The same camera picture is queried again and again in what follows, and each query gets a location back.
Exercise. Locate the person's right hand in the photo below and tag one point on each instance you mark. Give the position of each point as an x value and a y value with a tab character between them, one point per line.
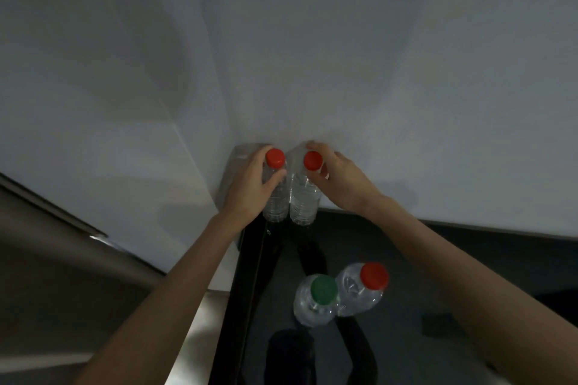
352	186

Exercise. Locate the person's left hand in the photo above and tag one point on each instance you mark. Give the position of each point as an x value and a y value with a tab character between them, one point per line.
248	199

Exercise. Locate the red cap water bottle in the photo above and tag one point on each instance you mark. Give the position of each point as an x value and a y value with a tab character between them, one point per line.
303	204
277	204
374	275

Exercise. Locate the person's left forearm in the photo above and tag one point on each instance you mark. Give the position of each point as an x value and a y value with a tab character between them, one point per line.
167	303

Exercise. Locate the black glossy table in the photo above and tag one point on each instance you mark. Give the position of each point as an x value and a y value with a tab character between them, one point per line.
406	353

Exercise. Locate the gray curtain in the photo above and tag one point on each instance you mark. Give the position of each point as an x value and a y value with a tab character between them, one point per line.
45	299

